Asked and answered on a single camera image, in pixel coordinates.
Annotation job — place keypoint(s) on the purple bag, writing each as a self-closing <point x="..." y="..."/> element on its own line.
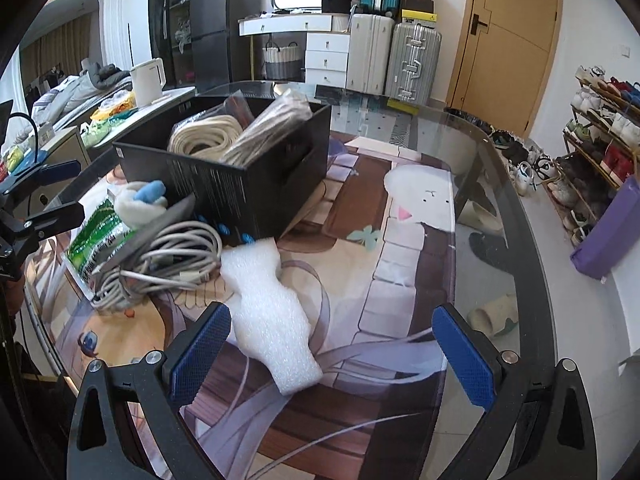
<point x="610" y="235"/>

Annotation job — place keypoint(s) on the pile of shoes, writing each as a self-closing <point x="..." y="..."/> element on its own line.
<point x="520" y="160"/>

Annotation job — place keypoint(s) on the black fridge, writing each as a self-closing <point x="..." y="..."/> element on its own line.
<point x="225" y="20"/>

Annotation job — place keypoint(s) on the white plush toy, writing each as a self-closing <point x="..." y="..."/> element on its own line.
<point x="137" y="207"/>

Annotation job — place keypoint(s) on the woven laundry basket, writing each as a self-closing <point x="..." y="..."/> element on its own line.
<point x="282" y="62"/>

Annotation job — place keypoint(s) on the grey padded jacket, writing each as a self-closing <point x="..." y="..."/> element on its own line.
<point x="95" y="80"/>

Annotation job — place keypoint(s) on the cream slipper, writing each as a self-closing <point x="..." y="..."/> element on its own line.
<point x="480" y="215"/>
<point x="492" y="315"/>

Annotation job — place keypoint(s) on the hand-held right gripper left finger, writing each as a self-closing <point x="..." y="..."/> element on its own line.
<point x="200" y="355"/>

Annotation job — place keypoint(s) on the yellow black flat box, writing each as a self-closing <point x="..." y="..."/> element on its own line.
<point x="402" y="105"/>

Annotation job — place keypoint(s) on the white foam piece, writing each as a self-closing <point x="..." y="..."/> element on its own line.
<point x="270" y="320"/>

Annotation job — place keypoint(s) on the white electric kettle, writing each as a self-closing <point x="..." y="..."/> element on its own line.
<point x="147" y="82"/>

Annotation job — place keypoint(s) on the beige curtain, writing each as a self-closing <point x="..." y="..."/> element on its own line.
<point x="60" y="50"/>

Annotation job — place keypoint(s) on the silver suitcase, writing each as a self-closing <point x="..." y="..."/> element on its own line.
<point x="412" y="60"/>

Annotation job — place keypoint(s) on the printed desk mat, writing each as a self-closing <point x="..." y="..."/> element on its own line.
<point x="350" y="310"/>

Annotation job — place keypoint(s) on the shoe rack with shoes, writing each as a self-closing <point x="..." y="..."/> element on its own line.
<point x="590" y="160"/>

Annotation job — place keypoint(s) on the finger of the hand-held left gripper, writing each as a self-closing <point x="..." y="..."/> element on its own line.
<point x="55" y="215"/>
<point x="57" y="171"/>

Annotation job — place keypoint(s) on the white dressing table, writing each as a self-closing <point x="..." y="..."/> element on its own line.
<point x="325" y="55"/>

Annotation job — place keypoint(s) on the wooden door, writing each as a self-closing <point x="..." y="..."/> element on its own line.
<point x="505" y="35"/>

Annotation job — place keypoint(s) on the black cardboard box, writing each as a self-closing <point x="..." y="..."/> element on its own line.
<point x="215" y="185"/>

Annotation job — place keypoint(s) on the yellow black shoe box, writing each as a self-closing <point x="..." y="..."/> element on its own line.
<point x="417" y="16"/>

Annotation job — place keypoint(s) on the clear zip bag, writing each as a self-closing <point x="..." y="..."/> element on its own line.
<point x="240" y="107"/>

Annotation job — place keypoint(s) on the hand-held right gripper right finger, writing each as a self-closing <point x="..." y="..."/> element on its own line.
<point x="465" y="360"/>

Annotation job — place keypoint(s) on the black glass cabinet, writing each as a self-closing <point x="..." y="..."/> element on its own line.
<point x="172" y="20"/>

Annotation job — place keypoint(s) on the white suitcase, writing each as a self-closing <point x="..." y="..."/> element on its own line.
<point x="370" y="55"/>

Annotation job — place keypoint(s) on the green snack packet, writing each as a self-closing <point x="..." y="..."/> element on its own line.
<point x="97" y="240"/>

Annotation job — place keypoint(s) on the dark slipper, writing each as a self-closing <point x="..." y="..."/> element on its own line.
<point x="490" y="255"/>

